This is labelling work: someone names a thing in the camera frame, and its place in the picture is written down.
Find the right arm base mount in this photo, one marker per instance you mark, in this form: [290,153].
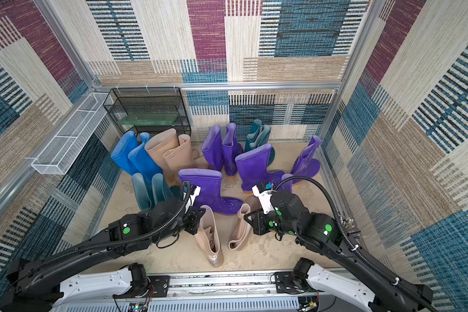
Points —
[302,279]

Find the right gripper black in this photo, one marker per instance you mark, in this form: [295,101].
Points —
[255,220]

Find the blue rain boot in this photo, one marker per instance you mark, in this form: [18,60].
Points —
[142,162]
[120,154]

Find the purple tall rain boot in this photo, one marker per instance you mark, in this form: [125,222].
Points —
[212,149]

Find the white wire mesh basket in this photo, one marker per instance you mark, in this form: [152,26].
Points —
[64,148]

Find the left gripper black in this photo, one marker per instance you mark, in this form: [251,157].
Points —
[195,214]

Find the beige short rain boot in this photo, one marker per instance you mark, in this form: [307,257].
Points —
[207,238]

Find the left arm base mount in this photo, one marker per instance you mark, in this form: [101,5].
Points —
[141,285]

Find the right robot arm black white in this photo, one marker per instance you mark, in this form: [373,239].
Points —
[374,286]

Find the large teal rain boot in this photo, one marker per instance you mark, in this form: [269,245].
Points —
[161,190]

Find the beige slim rain boot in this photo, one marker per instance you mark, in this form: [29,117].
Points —
[183,157]

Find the purple short rain boot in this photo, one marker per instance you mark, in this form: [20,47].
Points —
[210,182]

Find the slim teal rain boot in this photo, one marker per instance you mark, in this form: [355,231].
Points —
[143,192]

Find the red pencil cup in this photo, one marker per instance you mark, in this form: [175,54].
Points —
[350,226]

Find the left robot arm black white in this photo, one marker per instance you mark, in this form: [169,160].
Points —
[44,284]

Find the beige tall rain boot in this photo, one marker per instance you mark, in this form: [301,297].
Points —
[158,145]

